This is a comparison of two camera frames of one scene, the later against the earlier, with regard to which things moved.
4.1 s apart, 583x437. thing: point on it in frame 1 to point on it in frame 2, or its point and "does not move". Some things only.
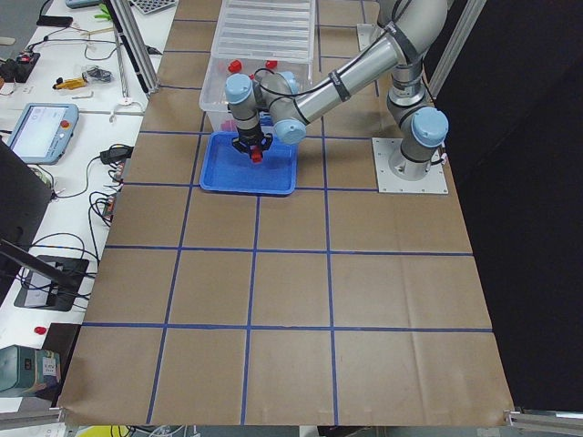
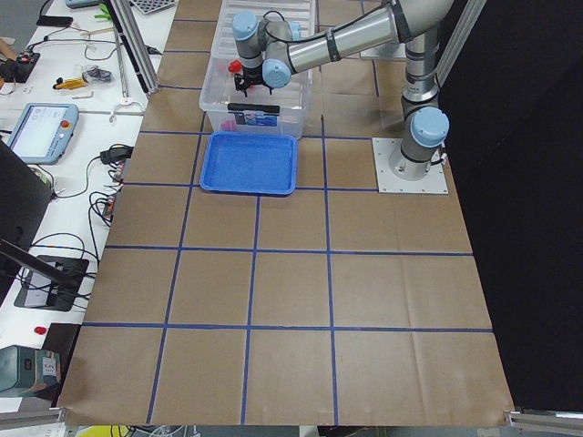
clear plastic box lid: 275,30 does not move
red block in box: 230,125 does not move
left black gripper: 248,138 to 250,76
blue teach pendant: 42,131 does not move
